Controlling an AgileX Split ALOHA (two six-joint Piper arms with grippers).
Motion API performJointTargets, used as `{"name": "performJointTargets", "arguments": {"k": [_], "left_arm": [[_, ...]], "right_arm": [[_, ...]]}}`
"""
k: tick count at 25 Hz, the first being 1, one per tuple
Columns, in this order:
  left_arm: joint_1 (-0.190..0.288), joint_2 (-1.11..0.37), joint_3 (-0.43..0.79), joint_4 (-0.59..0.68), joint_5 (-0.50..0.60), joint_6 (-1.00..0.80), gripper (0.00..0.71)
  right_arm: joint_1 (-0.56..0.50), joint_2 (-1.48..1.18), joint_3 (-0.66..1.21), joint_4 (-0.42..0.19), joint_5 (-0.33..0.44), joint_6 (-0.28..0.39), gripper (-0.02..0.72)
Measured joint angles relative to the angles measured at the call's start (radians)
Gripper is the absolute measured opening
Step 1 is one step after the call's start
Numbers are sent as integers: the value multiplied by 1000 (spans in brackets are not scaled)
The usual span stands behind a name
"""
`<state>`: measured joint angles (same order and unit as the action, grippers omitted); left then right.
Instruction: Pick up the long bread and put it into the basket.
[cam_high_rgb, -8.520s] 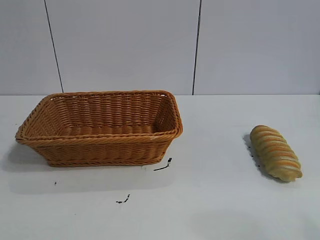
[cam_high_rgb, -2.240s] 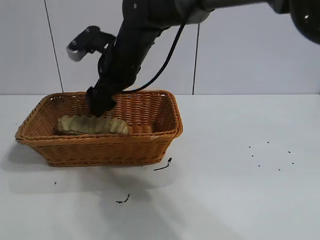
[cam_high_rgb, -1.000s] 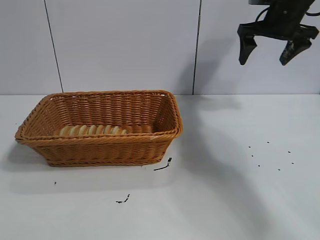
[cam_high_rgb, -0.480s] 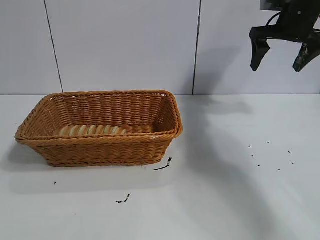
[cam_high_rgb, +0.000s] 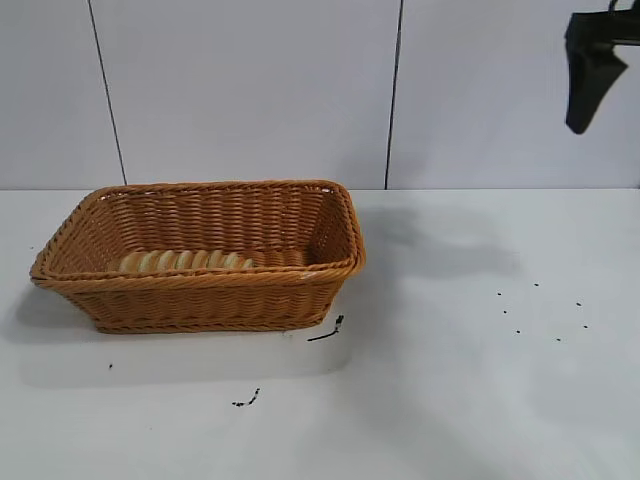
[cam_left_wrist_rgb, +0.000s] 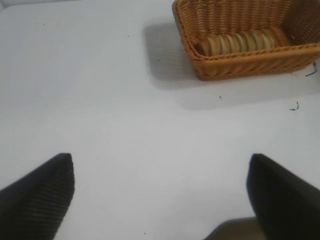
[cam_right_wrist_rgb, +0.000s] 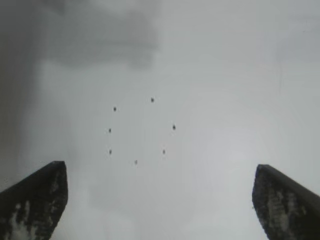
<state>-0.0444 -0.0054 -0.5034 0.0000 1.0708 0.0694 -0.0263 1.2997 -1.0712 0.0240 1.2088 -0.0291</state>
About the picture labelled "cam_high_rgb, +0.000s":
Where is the brown woven wicker basket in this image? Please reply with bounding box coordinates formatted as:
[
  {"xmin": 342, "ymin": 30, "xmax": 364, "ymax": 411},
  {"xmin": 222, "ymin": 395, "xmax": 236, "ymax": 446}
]
[{"xmin": 29, "ymin": 178, "xmax": 367, "ymax": 335}]

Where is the long striped bread loaf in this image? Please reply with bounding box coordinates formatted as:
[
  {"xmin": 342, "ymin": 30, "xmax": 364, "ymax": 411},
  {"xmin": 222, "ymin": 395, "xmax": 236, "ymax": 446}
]
[{"xmin": 118, "ymin": 248, "xmax": 257, "ymax": 274}]

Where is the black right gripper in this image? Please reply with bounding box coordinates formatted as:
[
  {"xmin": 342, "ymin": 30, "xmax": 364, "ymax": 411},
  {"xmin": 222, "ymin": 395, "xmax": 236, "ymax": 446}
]
[{"xmin": 563, "ymin": 10, "xmax": 640, "ymax": 136}]

